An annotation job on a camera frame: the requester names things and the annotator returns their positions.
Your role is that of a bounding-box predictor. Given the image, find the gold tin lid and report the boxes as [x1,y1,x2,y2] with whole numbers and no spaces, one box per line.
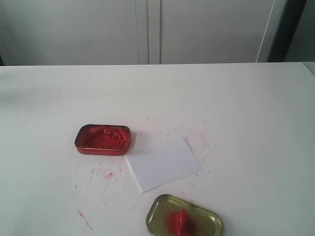
[146,194,223,236]

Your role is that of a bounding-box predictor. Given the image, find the red stamp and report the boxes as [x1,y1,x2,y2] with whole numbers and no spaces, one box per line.
[175,209,189,236]

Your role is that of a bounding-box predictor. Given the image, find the white cabinet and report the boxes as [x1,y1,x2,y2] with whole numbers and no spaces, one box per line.
[0,0,285,65]

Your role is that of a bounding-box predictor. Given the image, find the red ink paste tin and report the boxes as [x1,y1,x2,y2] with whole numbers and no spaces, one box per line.
[74,124,131,156]

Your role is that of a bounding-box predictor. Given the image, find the white paper sheet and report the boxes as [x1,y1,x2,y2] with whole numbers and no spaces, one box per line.
[126,137,203,193]

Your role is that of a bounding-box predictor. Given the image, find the dark vertical post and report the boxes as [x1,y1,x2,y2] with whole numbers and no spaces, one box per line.
[267,0,307,62]

